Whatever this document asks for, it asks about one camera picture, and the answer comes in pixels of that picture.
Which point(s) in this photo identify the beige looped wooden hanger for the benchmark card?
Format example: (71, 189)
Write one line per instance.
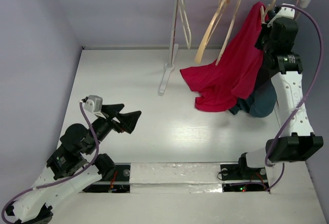
(264, 12)

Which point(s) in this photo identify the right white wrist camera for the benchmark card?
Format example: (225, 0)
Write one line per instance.
(286, 10)

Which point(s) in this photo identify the dark teal t shirt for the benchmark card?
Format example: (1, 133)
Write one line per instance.
(262, 100)

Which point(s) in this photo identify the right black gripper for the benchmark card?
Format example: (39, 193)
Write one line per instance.
(260, 42)

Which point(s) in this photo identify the red t shirt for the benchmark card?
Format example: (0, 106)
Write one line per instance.
(221, 83)

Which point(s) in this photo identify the slim beige wooden hanger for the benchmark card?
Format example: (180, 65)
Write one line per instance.
(228, 32)

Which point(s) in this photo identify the thin beige plastic hanger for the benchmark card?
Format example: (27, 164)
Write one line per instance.
(185, 23)

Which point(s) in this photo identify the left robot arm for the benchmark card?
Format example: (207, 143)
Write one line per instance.
(74, 165)

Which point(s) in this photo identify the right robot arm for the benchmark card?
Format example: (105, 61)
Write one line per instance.
(296, 140)

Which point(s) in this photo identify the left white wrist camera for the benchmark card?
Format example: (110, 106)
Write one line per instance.
(93, 105)

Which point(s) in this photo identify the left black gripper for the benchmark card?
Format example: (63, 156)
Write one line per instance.
(128, 119)

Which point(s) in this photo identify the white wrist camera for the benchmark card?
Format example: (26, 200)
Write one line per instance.
(93, 105)
(286, 10)

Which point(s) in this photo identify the wide beige wooden hanger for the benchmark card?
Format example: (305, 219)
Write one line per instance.
(222, 4)

